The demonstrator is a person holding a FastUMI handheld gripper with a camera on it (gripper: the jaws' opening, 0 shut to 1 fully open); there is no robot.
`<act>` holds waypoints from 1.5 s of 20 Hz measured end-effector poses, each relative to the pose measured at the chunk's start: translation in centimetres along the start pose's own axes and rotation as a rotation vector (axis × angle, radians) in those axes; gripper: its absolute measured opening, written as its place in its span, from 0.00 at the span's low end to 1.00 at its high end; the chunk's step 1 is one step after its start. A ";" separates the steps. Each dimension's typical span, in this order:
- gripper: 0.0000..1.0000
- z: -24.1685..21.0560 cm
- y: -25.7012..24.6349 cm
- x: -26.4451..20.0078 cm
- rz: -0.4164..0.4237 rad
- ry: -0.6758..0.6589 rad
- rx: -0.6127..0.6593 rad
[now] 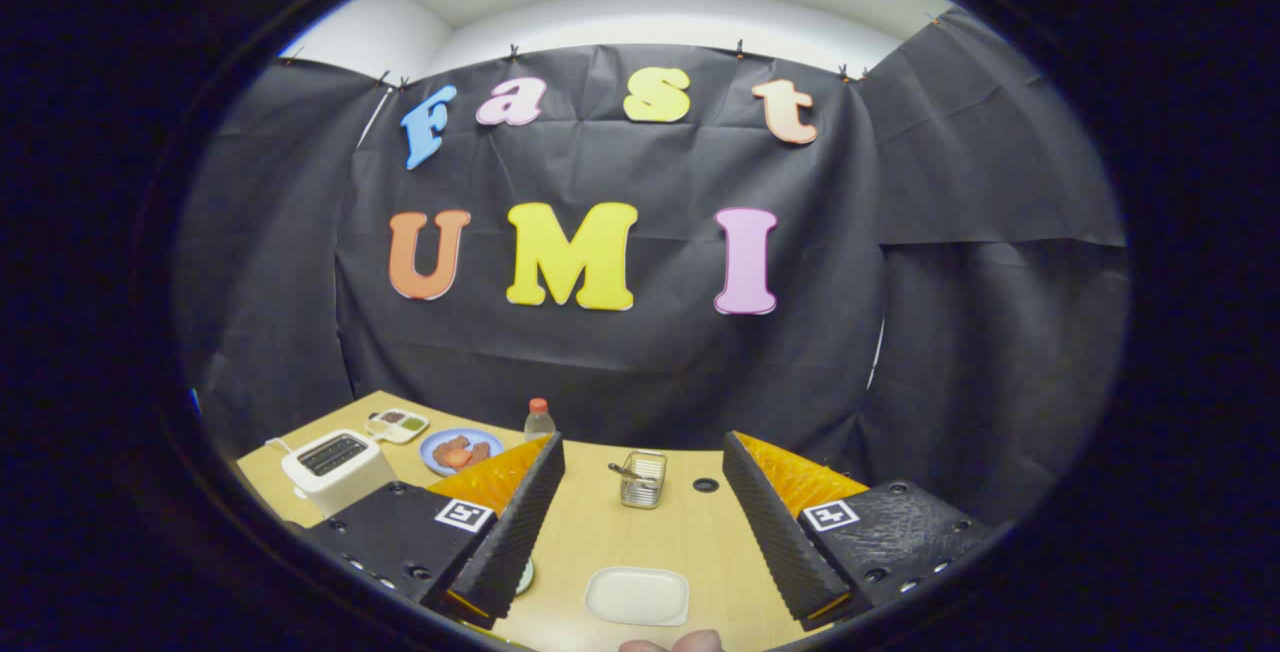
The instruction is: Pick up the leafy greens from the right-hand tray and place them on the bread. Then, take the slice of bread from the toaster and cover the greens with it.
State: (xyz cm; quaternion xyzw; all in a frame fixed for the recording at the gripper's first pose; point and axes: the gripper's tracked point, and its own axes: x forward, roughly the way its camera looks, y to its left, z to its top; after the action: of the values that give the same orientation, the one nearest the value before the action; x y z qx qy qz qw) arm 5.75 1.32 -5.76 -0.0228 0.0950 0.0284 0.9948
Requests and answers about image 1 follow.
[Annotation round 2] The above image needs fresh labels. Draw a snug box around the blue plate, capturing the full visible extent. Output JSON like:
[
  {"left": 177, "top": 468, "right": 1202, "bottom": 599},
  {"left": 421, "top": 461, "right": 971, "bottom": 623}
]
[{"left": 419, "top": 428, "right": 506, "bottom": 477}]

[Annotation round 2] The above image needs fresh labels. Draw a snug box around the white divided tray of grains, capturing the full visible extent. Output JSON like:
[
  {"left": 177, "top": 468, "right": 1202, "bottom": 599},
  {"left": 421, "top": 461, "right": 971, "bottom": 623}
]
[{"left": 365, "top": 408, "right": 430, "bottom": 444}]

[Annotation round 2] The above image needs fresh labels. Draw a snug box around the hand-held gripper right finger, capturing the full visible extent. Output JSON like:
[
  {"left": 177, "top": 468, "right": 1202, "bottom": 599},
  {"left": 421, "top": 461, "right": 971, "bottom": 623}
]
[{"left": 722, "top": 430, "right": 996, "bottom": 633}]

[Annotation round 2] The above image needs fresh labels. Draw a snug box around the white toaster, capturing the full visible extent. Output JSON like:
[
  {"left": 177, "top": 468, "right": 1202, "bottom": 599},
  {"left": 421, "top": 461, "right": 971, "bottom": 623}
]
[{"left": 281, "top": 429, "right": 398, "bottom": 519}]

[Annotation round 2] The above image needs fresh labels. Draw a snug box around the white square plate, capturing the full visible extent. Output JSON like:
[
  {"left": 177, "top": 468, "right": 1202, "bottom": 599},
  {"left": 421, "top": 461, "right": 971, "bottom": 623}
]
[{"left": 584, "top": 566, "right": 691, "bottom": 627}]

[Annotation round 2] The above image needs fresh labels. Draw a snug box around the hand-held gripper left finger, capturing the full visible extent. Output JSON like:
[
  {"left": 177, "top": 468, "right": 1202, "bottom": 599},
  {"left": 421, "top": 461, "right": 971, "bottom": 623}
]
[{"left": 300, "top": 431, "right": 567, "bottom": 631}]

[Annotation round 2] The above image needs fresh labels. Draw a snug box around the metal wire utensil holder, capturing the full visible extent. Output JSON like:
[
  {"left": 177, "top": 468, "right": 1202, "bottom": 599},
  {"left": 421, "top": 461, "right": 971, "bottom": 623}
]
[{"left": 618, "top": 450, "right": 668, "bottom": 510}]

